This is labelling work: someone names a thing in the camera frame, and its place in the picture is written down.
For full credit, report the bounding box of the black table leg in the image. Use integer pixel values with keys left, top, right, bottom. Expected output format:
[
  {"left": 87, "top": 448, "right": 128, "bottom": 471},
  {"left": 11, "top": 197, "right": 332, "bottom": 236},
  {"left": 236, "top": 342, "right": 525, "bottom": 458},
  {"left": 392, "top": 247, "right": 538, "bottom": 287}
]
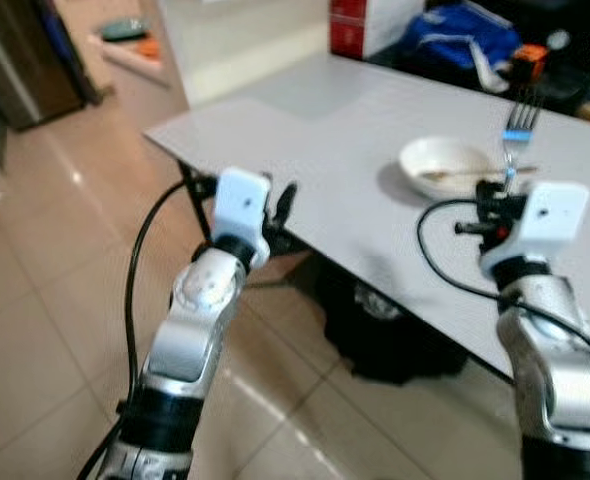
[{"left": 178, "top": 163, "right": 198, "bottom": 216}]

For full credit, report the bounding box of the red and white cardboard box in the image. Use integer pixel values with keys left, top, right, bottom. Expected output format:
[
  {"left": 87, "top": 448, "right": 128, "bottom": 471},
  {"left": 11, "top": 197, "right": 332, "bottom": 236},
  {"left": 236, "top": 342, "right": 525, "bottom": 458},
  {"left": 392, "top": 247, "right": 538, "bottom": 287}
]
[{"left": 329, "top": 0, "right": 426, "bottom": 59}]

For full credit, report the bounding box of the white ceramic bowl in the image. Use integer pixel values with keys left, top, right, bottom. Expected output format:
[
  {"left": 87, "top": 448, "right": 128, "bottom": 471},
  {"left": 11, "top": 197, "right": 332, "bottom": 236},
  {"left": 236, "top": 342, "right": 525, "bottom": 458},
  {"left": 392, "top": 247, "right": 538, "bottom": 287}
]
[{"left": 398, "top": 137, "right": 508, "bottom": 199}]

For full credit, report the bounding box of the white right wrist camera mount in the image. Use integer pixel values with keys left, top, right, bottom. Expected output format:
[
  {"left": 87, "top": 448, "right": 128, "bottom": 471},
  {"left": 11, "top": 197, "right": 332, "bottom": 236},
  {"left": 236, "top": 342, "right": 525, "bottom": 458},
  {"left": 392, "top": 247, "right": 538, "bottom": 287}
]
[{"left": 487, "top": 181, "right": 590, "bottom": 279}]

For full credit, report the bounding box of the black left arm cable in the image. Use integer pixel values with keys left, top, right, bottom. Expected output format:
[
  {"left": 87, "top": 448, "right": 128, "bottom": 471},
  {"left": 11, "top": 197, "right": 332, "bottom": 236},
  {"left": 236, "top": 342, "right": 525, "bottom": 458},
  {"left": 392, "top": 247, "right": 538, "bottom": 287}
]
[{"left": 75, "top": 176, "right": 221, "bottom": 480}]

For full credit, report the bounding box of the white partition frame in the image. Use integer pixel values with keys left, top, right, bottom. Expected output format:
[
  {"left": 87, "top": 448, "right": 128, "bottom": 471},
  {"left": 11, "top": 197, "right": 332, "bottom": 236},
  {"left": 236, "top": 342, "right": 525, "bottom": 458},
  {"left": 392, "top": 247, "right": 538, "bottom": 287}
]
[{"left": 155, "top": 0, "right": 333, "bottom": 109}]

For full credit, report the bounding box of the dark wooden door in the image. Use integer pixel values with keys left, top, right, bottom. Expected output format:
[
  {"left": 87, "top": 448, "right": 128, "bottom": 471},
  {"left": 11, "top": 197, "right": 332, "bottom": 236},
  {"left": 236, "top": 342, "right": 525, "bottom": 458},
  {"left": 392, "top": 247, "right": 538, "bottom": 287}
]
[{"left": 0, "top": 0, "right": 104, "bottom": 131}]

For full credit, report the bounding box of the blue bag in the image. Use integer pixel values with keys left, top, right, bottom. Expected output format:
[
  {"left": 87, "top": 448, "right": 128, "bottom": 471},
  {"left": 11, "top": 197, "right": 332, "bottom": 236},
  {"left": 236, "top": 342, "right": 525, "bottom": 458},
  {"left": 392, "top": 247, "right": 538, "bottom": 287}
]
[{"left": 390, "top": 2, "right": 524, "bottom": 73}]

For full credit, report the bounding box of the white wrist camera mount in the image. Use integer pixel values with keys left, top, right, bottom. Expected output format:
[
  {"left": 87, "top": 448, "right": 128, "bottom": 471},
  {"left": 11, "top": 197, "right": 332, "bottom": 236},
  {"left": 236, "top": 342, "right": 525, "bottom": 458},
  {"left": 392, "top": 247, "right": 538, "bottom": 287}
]
[
  {"left": 212, "top": 167, "right": 274, "bottom": 263},
  {"left": 487, "top": 181, "right": 590, "bottom": 279}
]

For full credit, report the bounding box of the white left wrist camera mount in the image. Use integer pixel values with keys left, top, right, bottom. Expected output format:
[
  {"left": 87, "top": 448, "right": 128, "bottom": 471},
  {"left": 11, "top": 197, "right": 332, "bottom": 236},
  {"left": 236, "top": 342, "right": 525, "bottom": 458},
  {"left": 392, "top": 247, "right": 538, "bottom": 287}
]
[{"left": 212, "top": 167, "right": 274, "bottom": 263}]

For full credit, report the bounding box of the small orange object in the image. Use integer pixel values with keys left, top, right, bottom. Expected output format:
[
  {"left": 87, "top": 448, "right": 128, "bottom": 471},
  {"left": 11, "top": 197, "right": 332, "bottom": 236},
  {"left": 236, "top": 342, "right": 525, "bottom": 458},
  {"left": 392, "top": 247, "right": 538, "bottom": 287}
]
[{"left": 510, "top": 45, "right": 549, "bottom": 83}]

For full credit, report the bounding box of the teal plate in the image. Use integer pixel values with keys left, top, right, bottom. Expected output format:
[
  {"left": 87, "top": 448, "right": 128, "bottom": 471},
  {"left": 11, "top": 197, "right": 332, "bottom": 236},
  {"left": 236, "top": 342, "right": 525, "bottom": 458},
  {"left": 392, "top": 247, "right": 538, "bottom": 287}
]
[{"left": 100, "top": 17, "right": 152, "bottom": 42}]

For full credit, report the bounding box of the black bag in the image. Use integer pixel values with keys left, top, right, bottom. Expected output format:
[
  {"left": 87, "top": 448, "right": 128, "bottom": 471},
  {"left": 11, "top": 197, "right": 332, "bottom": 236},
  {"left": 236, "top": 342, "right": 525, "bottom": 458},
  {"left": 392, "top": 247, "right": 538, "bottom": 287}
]
[{"left": 320, "top": 255, "right": 468, "bottom": 386}]

